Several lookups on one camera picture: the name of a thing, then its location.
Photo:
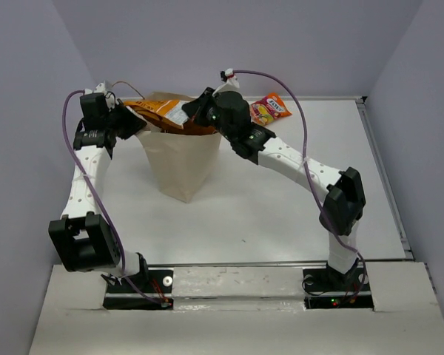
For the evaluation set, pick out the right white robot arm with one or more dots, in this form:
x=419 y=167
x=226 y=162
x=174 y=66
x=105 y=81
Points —
x=339 y=194

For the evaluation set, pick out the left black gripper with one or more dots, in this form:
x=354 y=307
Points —
x=134 y=123

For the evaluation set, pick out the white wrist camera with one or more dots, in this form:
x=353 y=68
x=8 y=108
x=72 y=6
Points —
x=105 y=88
x=230 y=82

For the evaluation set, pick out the beige paper bag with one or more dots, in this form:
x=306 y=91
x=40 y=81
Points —
x=180 y=163

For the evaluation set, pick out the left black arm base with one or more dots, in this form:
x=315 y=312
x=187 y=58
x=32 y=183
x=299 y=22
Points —
x=153 y=294

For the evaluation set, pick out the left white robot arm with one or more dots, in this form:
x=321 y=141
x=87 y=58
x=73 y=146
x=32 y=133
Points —
x=85 y=237

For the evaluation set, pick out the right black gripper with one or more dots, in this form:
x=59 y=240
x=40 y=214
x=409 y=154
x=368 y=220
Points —
x=197 y=107

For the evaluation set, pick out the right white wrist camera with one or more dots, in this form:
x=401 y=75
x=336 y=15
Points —
x=230 y=82

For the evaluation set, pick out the orange red candy packet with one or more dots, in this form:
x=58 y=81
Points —
x=269 y=109

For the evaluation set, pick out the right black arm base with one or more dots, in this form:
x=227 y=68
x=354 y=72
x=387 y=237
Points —
x=326 y=290

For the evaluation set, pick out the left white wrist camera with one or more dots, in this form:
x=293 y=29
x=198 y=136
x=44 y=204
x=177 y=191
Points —
x=105 y=88

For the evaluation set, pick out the orange snack bar packet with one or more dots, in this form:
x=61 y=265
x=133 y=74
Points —
x=168 y=116

